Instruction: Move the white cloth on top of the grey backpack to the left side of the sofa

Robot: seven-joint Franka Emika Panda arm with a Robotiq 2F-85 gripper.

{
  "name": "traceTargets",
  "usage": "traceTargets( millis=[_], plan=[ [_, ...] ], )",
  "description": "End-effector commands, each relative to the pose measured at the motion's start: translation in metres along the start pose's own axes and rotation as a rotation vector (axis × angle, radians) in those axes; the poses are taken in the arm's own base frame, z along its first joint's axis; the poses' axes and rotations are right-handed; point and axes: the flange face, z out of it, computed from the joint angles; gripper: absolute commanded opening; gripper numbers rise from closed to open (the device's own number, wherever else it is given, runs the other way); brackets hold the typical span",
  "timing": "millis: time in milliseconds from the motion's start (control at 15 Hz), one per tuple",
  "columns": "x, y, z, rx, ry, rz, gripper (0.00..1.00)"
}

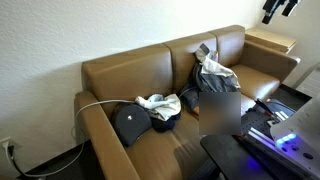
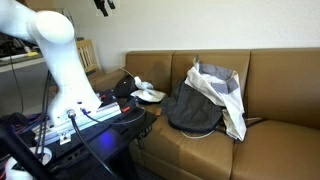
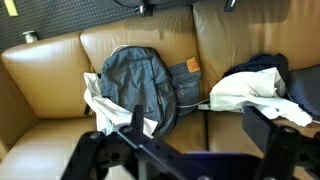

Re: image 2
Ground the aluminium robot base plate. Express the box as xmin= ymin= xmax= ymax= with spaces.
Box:
xmin=33 ymin=101 xmax=123 ymax=146

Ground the thick black cable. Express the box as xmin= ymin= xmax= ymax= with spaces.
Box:
xmin=67 ymin=110 xmax=119 ymax=180

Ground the black cable bundle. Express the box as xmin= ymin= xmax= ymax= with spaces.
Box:
xmin=34 ymin=69 xmax=53 ymax=158

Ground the small crumpled white cloth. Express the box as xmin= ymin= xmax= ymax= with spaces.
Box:
xmin=129 ymin=75 xmax=168 ymax=103

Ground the wooden chair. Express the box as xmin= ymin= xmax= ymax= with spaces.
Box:
xmin=75 ymin=39 xmax=103 ymax=75

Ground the thin grey cable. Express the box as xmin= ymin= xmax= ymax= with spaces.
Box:
xmin=81 ymin=105 xmax=148 ymax=126

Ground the thin white cable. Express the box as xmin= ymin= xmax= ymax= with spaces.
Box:
xmin=118 ymin=67 xmax=136 ymax=79

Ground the black robot table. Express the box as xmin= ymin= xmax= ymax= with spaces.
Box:
xmin=43 ymin=96 xmax=158 ymax=180

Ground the black rounded bag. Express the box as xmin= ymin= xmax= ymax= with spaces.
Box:
xmin=114 ymin=74 xmax=138 ymax=98

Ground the grey backpack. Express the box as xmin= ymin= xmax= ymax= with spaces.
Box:
xmin=155 ymin=77 xmax=268 ymax=135

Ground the white cloth with grey patches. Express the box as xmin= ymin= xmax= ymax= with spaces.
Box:
xmin=184 ymin=54 xmax=248 ymax=142

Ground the small black box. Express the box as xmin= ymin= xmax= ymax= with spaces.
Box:
xmin=8 ymin=112 xmax=31 ymax=129

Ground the brown leather sofa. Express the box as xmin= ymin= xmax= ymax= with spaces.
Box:
xmin=88 ymin=47 xmax=320 ymax=180

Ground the black desk equipment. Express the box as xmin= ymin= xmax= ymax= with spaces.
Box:
xmin=0 ymin=33 xmax=33 ymax=58

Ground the grey desk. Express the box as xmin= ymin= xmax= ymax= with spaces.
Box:
xmin=0 ymin=53 xmax=46 ymax=74

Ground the black stand pole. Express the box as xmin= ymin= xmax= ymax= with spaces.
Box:
xmin=0 ymin=119 xmax=51 ymax=180

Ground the white tape roll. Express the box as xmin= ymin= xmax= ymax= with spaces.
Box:
xmin=4 ymin=146 xmax=53 ymax=180

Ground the thin black cable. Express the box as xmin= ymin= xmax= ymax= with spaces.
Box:
xmin=8 ymin=54 xmax=25 ymax=114

